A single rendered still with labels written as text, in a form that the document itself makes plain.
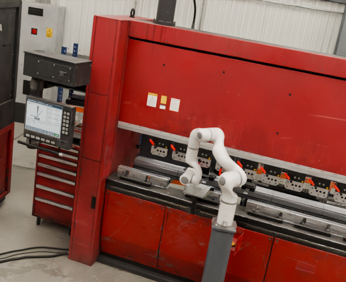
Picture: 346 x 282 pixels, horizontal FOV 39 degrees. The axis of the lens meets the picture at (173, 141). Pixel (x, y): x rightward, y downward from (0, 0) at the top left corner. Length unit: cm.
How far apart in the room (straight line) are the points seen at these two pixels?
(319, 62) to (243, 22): 445
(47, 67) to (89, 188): 119
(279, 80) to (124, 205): 177
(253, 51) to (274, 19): 434
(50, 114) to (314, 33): 538
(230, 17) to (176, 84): 422
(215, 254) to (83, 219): 146
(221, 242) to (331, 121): 129
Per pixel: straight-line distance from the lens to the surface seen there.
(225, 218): 369
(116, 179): 457
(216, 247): 377
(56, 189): 522
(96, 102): 433
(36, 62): 416
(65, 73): 400
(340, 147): 413
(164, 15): 431
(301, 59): 401
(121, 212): 463
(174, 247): 457
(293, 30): 841
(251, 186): 454
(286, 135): 413
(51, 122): 412
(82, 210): 468
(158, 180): 452
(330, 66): 401
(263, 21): 838
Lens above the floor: 259
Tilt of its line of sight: 17 degrees down
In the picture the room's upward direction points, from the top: 9 degrees clockwise
